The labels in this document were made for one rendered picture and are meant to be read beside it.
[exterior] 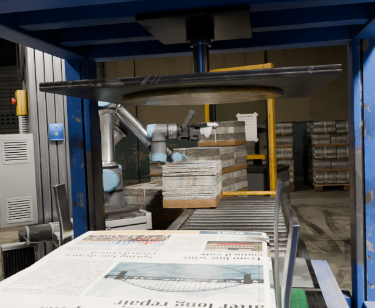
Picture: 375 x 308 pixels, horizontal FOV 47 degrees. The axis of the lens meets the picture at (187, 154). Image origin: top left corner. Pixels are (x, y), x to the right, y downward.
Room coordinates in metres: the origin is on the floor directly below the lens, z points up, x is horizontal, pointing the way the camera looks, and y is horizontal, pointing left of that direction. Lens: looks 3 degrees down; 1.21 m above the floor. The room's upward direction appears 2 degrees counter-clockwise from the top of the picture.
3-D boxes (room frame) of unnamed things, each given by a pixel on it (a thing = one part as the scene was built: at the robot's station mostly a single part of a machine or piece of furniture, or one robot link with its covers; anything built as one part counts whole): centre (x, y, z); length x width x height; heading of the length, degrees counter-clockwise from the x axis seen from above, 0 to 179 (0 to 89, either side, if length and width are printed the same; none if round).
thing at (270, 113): (4.35, -0.84, 0.97); 0.09 x 0.09 x 1.75; 60
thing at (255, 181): (4.83, -0.73, 0.40); 0.69 x 0.55 x 0.80; 60
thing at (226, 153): (3.88, -0.19, 0.95); 0.38 x 0.29 x 0.23; 59
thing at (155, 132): (2.21, 0.15, 1.21); 0.11 x 0.08 x 0.09; 92
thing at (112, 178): (2.20, 0.41, 1.19); 0.15 x 0.12 x 0.55; 2
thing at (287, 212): (2.01, -0.47, 0.74); 1.34 x 0.05 x 0.12; 170
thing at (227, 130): (4.14, -0.34, 0.65); 0.39 x 0.30 x 1.29; 60
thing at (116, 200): (2.33, 0.41, 0.87); 0.15 x 0.15 x 0.10
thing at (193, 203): (2.36, -0.01, 0.83); 0.29 x 0.16 x 0.04; 80
